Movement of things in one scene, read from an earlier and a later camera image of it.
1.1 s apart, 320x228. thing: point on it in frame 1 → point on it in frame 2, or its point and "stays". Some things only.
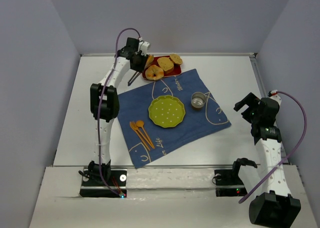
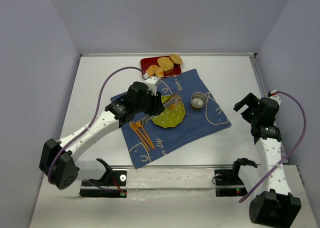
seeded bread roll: (176, 58) stays
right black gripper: (246, 101) stays
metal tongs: (133, 78) → (171, 101)
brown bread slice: (166, 64) stays
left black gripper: (137, 67) → (157, 104)
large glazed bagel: (154, 72) stays
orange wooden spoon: (140, 123) stays
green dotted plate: (166, 111) stays
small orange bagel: (150, 60) → (171, 106)
